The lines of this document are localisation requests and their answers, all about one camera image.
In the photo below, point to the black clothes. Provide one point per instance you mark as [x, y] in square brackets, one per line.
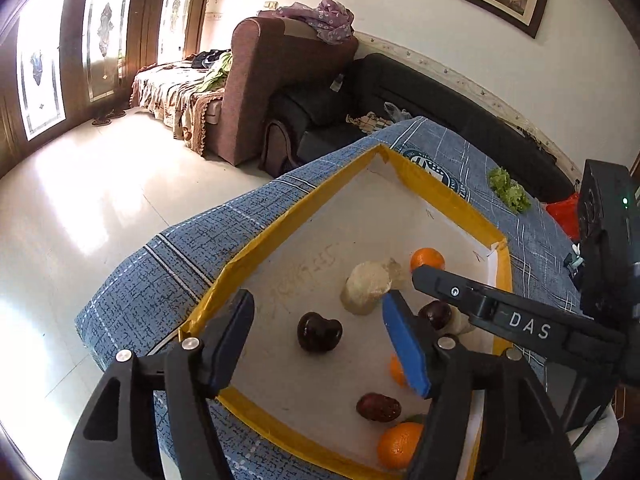
[207, 57]

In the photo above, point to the small black and white gadget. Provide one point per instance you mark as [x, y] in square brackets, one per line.
[575, 260]

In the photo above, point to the brown sofa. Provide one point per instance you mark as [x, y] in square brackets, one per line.
[250, 85]

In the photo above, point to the black bag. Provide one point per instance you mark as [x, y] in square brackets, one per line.
[277, 150]

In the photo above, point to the purple floral cloth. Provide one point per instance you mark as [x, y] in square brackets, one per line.
[325, 17]

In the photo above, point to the dark purple plum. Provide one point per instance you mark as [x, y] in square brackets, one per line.
[378, 406]
[319, 331]
[434, 314]

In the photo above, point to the green lettuce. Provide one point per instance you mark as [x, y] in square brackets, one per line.
[509, 190]

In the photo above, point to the slipper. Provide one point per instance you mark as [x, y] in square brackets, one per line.
[118, 113]
[100, 121]

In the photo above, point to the black sofa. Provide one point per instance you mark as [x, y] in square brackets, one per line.
[450, 110]

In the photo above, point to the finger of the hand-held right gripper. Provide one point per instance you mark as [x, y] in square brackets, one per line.
[500, 312]

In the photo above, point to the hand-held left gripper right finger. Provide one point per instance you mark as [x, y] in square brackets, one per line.
[407, 345]

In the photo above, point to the clear plastic bag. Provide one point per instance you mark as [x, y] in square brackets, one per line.
[396, 109]

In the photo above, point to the checked cloth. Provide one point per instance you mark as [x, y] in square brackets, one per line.
[370, 121]

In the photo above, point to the wall outlet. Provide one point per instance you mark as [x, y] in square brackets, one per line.
[270, 4]

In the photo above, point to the patterned glass door panel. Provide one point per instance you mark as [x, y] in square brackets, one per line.
[175, 10]
[42, 60]
[105, 35]

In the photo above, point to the yellow cardboard box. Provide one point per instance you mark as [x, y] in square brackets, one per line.
[300, 270]

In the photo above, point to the patterned daybed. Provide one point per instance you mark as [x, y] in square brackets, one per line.
[170, 90]

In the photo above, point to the red plastic bag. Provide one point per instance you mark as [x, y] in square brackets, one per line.
[562, 215]

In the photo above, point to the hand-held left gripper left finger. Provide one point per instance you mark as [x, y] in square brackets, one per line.
[230, 345]

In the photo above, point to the white tag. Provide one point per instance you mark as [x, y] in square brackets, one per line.
[339, 82]

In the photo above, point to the orange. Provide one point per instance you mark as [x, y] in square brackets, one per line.
[396, 371]
[397, 445]
[427, 259]

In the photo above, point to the green cloth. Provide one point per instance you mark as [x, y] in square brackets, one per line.
[217, 74]

